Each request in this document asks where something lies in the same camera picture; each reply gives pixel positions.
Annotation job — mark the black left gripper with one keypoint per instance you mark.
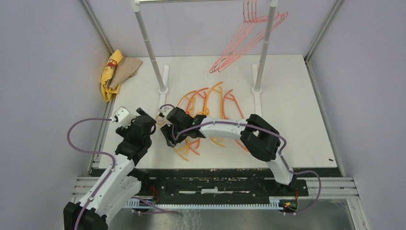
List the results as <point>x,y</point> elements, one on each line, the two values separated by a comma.
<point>124,132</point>

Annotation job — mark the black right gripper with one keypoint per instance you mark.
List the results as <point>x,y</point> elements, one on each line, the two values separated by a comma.
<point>166,131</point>

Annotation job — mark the yellow plastic hanger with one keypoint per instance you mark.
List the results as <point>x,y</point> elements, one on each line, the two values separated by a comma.
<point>183,150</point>
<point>213,101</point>

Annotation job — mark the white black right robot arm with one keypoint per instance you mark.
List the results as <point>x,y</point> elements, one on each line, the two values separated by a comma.
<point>261,139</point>

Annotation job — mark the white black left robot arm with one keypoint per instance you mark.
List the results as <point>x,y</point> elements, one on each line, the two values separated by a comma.
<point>121,180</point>

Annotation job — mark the orange plastic hanger left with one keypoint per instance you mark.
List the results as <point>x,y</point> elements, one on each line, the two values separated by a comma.
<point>190,109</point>

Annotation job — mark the orange plastic hanger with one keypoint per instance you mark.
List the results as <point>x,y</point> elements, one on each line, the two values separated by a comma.
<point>230,107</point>
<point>190,109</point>

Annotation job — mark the white rack foot left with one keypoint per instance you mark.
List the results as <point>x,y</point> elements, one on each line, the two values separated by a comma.
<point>163,93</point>

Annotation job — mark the orange plastic hanger right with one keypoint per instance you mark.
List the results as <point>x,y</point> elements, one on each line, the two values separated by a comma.
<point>230,107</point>

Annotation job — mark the beige cloth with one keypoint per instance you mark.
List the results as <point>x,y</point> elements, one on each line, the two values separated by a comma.
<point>126,68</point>

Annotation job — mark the yellow printed cloth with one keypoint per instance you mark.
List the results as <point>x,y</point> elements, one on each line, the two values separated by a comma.
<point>107,76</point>

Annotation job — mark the grey rack pole left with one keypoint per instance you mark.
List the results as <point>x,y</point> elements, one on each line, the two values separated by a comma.
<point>136,8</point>

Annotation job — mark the grey rack pole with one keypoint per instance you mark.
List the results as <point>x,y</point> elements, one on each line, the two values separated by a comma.
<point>136,8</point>
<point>269,24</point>

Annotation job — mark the grey rack pole right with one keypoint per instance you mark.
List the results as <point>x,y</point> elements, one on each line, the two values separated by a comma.
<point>269,24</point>

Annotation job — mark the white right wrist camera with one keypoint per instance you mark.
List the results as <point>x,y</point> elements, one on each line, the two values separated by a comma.
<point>164,111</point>

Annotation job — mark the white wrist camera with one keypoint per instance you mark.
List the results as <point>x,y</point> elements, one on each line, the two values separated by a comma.
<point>122,116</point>
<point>164,111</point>

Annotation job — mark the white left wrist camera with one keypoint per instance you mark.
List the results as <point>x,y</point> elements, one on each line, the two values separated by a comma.
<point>122,116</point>

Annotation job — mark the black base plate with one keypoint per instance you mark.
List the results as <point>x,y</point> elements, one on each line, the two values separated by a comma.
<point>219,186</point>

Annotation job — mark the white slotted cable duct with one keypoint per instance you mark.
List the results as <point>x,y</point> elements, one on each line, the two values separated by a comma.
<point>135,203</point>

